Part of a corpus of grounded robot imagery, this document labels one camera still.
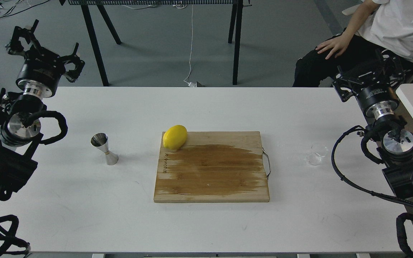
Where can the seated person white shirt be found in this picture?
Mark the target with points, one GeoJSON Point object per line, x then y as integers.
{"type": "Point", "coordinates": [376, 24]}

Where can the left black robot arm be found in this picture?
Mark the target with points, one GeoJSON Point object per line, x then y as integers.
{"type": "Point", "coordinates": [25, 122]}

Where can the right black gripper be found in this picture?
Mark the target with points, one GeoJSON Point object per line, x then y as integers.
{"type": "Point", "coordinates": [372, 88]}

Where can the person's right hand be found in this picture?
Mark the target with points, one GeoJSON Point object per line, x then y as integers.
{"type": "Point", "coordinates": [334, 47]}

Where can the wooden cutting board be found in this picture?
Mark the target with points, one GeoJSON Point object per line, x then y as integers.
{"type": "Point", "coordinates": [213, 167]}

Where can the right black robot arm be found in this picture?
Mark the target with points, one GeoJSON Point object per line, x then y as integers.
{"type": "Point", "coordinates": [385, 139]}

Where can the steel jigger measuring cup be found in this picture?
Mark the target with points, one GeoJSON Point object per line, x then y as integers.
{"type": "Point", "coordinates": [101, 142]}

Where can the clear glass cup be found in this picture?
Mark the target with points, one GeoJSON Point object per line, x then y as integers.
{"type": "Point", "coordinates": [317, 153]}

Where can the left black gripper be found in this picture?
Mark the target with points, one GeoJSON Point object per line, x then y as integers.
{"type": "Point", "coordinates": [39, 73]}

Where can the yellow lemon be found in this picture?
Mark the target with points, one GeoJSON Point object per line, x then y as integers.
{"type": "Point", "coordinates": [175, 137]}

